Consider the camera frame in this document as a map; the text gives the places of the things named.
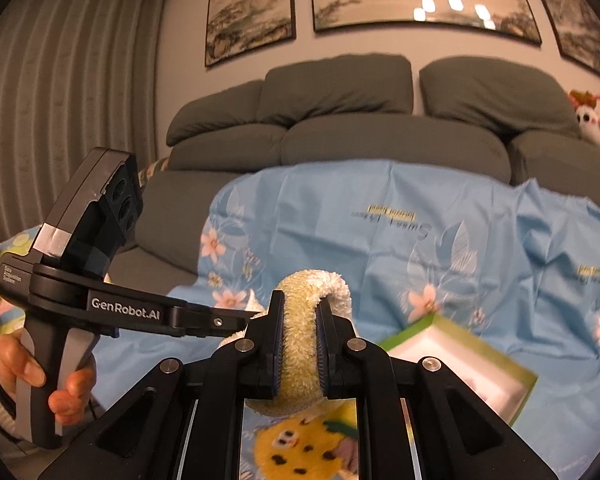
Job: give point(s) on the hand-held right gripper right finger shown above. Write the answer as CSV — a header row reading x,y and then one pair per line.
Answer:
x,y
321,350

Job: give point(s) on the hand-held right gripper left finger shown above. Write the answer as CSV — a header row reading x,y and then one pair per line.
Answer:
x,y
278,345

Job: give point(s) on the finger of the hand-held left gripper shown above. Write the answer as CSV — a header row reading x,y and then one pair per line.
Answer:
x,y
205,321

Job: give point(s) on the yellow and white fluffy towel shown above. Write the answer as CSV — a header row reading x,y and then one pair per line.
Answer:
x,y
300,330

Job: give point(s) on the green box with white inside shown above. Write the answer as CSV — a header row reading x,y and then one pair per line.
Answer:
x,y
460,360

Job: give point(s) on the person's left hand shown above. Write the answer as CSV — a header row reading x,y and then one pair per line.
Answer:
x,y
17,365

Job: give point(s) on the pink and yellow printed cloth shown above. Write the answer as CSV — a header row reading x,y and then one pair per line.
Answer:
x,y
15,255

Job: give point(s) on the light blue floral bed sheet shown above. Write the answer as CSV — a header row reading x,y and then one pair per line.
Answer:
x,y
380,270

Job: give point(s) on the patterned cushion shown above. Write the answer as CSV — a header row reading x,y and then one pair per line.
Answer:
x,y
152,170

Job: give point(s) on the grey curtain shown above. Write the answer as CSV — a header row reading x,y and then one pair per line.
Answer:
x,y
70,100

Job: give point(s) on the grey sofa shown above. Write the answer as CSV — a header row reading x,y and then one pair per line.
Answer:
x,y
390,145

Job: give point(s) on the pile of colourful plush toys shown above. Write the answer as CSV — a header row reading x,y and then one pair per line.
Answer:
x,y
591,120

